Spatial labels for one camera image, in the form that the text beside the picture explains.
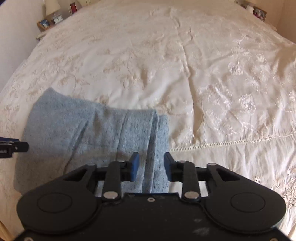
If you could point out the red box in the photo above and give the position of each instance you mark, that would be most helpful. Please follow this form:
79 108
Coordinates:
73 8

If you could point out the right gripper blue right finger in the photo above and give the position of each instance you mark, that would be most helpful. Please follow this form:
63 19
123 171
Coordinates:
184 172

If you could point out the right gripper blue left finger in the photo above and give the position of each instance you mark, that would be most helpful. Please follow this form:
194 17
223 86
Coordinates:
118 172

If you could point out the small white alarm clock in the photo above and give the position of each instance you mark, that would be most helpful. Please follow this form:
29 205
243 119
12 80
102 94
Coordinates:
57 19

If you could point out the grey speckled pants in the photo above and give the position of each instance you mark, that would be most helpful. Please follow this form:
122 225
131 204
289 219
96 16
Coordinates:
66 133

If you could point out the right picture frame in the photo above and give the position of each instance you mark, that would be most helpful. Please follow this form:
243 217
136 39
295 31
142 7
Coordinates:
259 13

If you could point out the white table lamp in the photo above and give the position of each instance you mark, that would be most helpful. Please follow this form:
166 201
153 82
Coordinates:
51 7

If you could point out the right nightstand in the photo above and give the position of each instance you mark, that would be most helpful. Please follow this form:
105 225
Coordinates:
273 9

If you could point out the white left nightstand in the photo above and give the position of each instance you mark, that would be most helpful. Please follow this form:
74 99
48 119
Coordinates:
41 35

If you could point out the wooden picture frame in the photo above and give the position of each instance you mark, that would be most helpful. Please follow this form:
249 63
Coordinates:
44 24

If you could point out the cream embroidered bedspread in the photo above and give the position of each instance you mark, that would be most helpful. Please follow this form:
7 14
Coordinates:
224 78

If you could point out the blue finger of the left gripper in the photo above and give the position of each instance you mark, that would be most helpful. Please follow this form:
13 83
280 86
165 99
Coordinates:
20 147
2 139

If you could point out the white cup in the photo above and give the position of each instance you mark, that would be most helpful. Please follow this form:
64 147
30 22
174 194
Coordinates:
250 9

